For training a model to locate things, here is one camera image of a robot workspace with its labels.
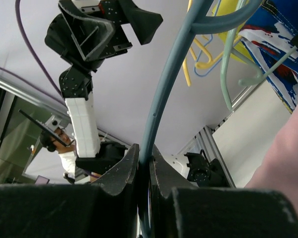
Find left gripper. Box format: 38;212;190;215
45;0;163;73

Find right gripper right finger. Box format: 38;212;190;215
149;148;298;238

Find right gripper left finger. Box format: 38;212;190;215
0;144;139;238

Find blue-grey plastic hanger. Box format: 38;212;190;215
139;0;261;238

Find pink trousers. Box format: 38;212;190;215
244;93;298;190

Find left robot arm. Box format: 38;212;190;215
45;0;210;167

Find yellow hanger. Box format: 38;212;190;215
183;0;241;87

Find olive yellow trousers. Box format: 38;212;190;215
210;0;258;65

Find mint green hanger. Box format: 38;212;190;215
219;0;298;111

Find blue white patterned trousers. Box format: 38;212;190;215
239;0;298;113

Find person in white shirt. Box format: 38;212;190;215
40;130;76;184

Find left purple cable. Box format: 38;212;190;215
0;0;65;105

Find light blue wire hanger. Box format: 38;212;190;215
191;0;239;77

